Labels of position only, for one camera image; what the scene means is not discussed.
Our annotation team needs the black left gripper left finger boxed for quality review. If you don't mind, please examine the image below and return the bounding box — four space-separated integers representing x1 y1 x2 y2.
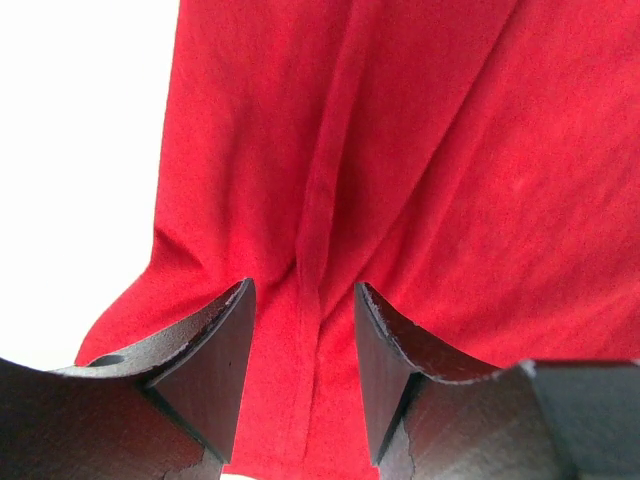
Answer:
1 279 256 479

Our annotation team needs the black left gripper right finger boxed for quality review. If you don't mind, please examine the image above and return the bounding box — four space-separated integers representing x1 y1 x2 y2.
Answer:
354 283 639 479

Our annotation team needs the red t-shirt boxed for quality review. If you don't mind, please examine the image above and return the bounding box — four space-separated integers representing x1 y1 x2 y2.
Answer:
77 1 639 479

